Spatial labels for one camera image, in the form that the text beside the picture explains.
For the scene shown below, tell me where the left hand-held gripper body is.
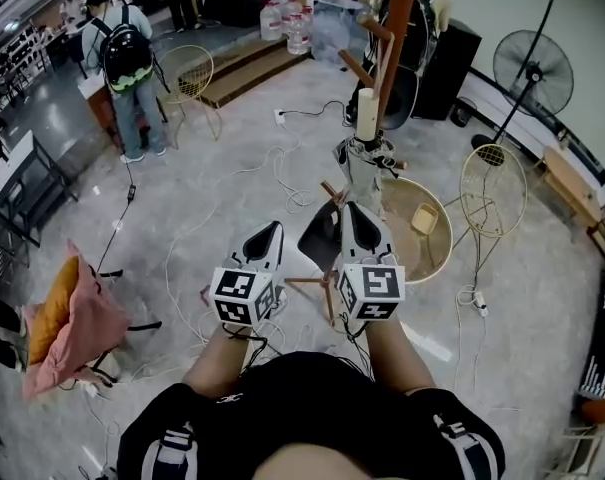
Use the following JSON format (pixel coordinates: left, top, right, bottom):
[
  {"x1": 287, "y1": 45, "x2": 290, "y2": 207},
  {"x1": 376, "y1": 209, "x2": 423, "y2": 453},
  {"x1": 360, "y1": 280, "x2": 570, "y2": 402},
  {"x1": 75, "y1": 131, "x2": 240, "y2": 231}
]
[{"x1": 208, "y1": 220, "x2": 287, "y2": 329}]

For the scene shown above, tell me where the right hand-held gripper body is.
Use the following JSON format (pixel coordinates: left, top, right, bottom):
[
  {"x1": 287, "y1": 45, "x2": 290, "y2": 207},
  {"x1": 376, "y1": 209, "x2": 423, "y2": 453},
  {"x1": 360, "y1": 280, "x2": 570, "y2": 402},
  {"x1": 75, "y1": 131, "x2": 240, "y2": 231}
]
[{"x1": 335, "y1": 200, "x2": 408, "y2": 322}]

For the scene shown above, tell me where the grey umbrella wooden handle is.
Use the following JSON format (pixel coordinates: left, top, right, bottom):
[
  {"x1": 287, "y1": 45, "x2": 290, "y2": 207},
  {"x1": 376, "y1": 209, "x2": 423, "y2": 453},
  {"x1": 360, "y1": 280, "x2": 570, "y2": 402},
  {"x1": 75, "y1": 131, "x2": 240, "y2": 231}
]
[{"x1": 331, "y1": 87, "x2": 408, "y2": 210}]

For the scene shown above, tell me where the brown wooden coat rack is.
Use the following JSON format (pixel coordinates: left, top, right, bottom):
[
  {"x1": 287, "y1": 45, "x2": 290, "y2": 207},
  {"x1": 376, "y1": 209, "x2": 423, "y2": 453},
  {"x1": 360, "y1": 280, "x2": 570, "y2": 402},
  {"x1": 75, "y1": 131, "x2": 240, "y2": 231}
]
[{"x1": 283, "y1": 0, "x2": 478, "y2": 327}]

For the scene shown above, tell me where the person's right forearm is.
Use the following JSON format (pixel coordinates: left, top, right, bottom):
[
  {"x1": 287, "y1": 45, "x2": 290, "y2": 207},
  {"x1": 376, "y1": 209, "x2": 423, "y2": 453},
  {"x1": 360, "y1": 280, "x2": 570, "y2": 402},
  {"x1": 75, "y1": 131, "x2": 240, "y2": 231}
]
[{"x1": 364, "y1": 315, "x2": 438, "y2": 395}]

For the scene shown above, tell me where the person's left forearm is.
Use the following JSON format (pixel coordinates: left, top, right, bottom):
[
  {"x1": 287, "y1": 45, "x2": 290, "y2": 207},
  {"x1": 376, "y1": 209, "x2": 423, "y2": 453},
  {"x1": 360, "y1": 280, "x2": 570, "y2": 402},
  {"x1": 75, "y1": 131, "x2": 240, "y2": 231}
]
[{"x1": 181, "y1": 320, "x2": 264, "y2": 399}]

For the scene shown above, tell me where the small yellow tray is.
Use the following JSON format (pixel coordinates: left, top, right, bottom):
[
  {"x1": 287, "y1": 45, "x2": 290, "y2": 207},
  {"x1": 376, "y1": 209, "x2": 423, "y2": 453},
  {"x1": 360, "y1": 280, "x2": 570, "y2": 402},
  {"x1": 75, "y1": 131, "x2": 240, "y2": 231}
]
[{"x1": 410, "y1": 202, "x2": 440, "y2": 235}]

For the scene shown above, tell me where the person's black shirt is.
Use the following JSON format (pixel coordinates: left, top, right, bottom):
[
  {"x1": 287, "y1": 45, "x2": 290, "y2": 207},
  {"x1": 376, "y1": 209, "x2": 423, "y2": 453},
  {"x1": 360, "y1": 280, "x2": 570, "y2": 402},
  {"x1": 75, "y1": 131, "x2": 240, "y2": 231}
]
[{"x1": 116, "y1": 350, "x2": 507, "y2": 480}]

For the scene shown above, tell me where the orange cushion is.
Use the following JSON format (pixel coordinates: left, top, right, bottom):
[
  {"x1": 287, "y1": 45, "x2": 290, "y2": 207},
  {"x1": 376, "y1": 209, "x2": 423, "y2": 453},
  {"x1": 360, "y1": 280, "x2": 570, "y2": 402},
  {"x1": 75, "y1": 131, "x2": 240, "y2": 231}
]
[{"x1": 28, "y1": 256, "x2": 81, "y2": 365}]

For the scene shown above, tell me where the small black bin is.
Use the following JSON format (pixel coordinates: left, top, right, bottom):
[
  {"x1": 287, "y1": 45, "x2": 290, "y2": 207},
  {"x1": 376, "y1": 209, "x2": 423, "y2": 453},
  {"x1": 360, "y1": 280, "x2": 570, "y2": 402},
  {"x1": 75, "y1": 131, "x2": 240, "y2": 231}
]
[{"x1": 450, "y1": 96, "x2": 479, "y2": 129}]

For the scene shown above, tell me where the wooden step platform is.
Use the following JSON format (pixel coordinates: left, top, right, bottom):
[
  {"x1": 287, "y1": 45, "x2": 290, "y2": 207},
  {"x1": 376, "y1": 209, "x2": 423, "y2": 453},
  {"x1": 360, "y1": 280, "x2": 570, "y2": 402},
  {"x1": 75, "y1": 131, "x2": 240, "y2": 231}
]
[{"x1": 198, "y1": 37, "x2": 314, "y2": 110}]

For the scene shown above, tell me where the light wooden bench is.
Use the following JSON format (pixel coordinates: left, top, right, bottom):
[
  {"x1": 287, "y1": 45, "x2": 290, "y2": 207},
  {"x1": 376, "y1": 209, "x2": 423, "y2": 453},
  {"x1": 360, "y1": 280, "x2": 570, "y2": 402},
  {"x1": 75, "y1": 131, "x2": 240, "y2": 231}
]
[{"x1": 534, "y1": 146, "x2": 604, "y2": 230}]

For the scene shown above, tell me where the black cabinet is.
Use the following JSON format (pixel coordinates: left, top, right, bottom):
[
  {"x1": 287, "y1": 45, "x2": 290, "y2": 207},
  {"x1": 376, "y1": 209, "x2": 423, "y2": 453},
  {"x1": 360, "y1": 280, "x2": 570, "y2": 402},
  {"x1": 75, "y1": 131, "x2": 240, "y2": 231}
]
[{"x1": 410, "y1": 17, "x2": 483, "y2": 122}]

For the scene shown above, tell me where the clear plastic bag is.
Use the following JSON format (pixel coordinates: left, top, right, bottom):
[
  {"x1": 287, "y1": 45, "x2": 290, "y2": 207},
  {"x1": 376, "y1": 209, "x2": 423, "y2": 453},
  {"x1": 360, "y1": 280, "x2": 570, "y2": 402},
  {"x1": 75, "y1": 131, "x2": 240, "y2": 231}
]
[{"x1": 311, "y1": 0, "x2": 379, "y2": 65}]

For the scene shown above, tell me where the orange chair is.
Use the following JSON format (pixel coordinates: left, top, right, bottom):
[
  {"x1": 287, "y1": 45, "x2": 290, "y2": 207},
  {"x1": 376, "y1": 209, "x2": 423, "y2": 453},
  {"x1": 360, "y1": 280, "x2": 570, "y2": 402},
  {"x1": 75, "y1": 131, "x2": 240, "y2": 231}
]
[{"x1": 579, "y1": 381, "x2": 605, "y2": 425}]

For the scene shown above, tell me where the clear water bottle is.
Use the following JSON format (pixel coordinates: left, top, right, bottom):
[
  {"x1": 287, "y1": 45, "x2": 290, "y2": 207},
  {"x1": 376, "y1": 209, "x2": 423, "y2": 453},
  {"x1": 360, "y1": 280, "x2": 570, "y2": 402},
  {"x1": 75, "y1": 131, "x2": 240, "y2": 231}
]
[
  {"x1": 259, "y1": 1, "x2": 284, "y2": 43},
  {"x1": 286, "y1": 12, "x2": 311, "y2": 56}
]

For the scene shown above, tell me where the black standing floor fan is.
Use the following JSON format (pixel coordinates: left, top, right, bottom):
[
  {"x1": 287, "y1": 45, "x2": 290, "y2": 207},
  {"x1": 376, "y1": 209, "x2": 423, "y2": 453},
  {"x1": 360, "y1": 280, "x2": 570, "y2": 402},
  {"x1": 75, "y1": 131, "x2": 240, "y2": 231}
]
[{"x1": 470, "y1": 29, "x2": 575, "y2": 153}]

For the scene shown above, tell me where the display shelf of dark items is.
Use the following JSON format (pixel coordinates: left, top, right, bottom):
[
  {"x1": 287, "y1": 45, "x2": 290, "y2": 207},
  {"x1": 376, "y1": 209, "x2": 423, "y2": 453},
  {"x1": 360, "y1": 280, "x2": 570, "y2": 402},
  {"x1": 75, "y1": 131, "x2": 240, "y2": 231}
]
[{"x1": 0, "y1": 23, "x2": 49, "y2": 85}]

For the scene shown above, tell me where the black chair frame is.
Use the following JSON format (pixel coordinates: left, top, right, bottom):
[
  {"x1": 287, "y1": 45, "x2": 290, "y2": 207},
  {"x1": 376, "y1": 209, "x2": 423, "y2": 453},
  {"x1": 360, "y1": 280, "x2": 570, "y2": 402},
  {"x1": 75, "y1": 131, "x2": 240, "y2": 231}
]
[{"x1": 84, "y1": 267, "x2": 164, "y2": 387}]

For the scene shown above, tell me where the yellow wire chair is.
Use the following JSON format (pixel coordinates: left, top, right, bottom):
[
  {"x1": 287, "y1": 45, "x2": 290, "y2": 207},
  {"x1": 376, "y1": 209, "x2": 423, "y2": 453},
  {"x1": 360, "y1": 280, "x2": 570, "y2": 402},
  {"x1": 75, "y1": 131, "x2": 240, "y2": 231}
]
[{"x1": 155, "y1": 44, "x2": 224, "y2": 143}]

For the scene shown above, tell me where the white desk black frame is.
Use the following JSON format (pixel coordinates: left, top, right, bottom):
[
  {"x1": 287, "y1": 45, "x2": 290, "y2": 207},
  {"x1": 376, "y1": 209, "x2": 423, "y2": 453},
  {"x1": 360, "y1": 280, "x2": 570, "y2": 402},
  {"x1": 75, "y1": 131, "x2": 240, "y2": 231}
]
[{"x1": 0, "y1": 130, "x2": 79, "y2": 250}]

